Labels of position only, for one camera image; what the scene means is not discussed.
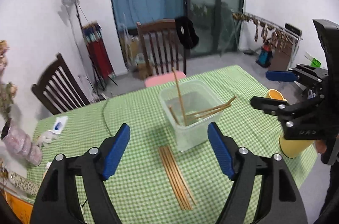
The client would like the pink textured vase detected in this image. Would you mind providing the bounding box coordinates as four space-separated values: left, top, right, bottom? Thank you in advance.
0 120 43 166

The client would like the blue and red toy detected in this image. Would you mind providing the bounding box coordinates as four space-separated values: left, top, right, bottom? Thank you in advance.
256 43 273 68

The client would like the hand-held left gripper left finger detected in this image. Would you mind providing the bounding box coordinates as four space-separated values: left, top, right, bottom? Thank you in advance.
30 123 131 224

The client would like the cardboard box with plastic bag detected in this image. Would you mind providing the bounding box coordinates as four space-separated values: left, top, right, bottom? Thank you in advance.
134 53 153 78

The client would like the orange flat item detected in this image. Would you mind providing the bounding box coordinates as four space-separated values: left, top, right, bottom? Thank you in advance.
3 192 33 216

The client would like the white fluffy item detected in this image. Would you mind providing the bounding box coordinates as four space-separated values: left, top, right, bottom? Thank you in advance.
37 130 61 147

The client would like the floral patterned pouch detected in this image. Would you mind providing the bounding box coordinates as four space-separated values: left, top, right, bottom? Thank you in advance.
8 171 40 196

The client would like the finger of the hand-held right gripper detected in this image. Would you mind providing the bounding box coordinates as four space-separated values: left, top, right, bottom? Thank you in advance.
250 96 323 132
265 64 329 87

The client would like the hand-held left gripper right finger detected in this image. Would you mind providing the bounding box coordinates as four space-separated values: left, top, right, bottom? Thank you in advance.
207 122 308 224

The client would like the red hanging cloth decoration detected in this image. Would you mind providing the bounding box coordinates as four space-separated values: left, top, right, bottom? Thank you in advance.
82 22 115 80

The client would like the clear plastic container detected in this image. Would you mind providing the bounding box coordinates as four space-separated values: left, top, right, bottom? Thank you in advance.
158 79 224 152

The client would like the yellow cup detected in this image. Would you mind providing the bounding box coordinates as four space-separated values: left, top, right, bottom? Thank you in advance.
267 89 288 103

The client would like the black cable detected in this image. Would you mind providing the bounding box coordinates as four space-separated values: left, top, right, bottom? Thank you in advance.
101 99 113 136

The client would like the pink seat cushion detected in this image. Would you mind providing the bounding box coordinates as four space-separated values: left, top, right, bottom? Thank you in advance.
144 71 186 88

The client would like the bundle of bamboo chopsticks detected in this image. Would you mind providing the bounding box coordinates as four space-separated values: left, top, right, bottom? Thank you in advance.
158 145 197 211

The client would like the brown cardboard box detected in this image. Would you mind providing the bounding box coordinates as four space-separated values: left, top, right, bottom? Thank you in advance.
270 38 295 73

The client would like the yellow thermos jug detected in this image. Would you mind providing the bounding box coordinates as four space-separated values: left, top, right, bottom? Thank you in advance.
279 134 314 159

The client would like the green and white carton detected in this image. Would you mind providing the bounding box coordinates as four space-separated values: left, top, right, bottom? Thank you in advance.
304 52 322 68

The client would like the black electronic box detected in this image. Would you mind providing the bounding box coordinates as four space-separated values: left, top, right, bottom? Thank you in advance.
285 23 302 36

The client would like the dark wooden slatted chair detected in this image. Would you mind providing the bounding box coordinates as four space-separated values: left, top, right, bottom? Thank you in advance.
136 18 187 80
31 53 106 116

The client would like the metal drying rack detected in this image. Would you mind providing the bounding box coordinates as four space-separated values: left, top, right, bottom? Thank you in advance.
230 9 304 60

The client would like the person's right hand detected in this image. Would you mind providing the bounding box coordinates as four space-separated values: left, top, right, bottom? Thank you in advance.
315 139 328 154

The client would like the green checked tablecloth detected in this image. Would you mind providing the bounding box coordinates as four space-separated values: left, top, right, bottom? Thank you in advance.
26 65 318 224

